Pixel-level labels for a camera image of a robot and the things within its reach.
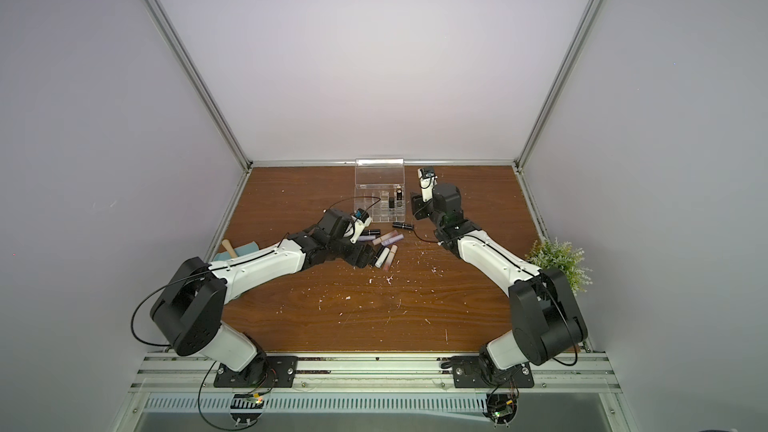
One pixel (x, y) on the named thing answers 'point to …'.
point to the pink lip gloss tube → (390, 258)
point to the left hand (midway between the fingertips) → (369, 245)
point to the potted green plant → (562, 255)
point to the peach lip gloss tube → (382, 239)
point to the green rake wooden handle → (228, 246)
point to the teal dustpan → (224, 256)
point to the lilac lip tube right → (391, 240)
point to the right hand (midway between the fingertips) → (424, 183)
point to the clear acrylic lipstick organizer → (379, 188)
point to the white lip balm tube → (382, 257)
